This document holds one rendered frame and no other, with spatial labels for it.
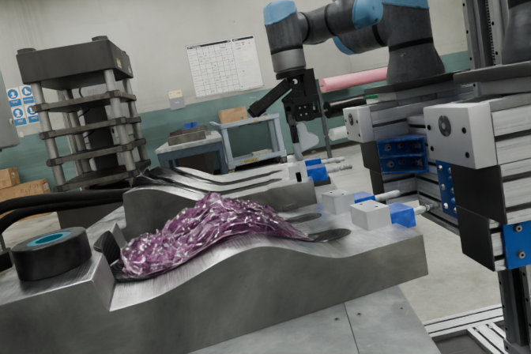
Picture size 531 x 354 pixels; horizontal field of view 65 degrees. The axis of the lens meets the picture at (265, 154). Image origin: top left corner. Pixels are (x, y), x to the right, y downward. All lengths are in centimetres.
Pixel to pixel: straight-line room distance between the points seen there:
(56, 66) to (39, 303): 439
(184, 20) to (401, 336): 709
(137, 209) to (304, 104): 42
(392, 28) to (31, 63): 415
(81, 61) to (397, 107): 398
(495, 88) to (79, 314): 67
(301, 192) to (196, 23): 666
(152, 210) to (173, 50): 652
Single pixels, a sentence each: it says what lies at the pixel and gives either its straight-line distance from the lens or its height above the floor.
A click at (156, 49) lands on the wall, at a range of 733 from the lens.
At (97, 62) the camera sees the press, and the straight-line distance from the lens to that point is 472.
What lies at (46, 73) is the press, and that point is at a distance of 484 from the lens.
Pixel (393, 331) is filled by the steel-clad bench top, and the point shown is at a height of 80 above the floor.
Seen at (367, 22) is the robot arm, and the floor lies 118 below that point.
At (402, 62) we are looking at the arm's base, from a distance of 117.
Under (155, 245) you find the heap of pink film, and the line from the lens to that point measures 56.
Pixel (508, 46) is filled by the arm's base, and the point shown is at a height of 107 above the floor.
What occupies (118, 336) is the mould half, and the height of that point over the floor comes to 84.
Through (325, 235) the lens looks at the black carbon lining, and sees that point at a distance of 61.
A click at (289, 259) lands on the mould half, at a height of 87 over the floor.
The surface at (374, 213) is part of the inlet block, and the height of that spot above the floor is 88.
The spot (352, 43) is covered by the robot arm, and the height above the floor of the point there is 117.
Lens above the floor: 105
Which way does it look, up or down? 7 degrees down
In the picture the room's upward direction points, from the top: 11 degrees counter-clockwise
